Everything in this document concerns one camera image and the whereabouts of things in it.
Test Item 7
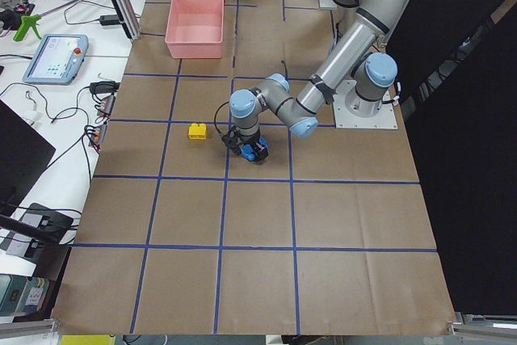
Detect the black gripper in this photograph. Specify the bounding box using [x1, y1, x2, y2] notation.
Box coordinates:
[221, 126, 269, 162]

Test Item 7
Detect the blue toy block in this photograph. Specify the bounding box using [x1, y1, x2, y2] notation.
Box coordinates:
[242, 137, 268, 162]

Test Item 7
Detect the pink plastic box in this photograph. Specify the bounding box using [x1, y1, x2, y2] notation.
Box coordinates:
[164, 0, 225, 59]

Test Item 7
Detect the yellow toy block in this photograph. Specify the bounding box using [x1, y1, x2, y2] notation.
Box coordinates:
[187, 123, 208, 140]

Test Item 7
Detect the black power adapter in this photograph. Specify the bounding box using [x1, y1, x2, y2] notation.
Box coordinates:
[99, 15, 120, 26]

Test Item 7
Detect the teach pendant tablet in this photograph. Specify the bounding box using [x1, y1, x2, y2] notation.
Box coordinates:
[23, 34, 89, 85]

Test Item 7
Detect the black monitor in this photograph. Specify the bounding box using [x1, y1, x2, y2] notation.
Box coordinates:
[1, 102, 56, 217]

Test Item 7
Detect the green-handled reacher grabber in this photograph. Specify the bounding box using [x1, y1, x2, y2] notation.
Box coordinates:
[12, 0, 154, 43]

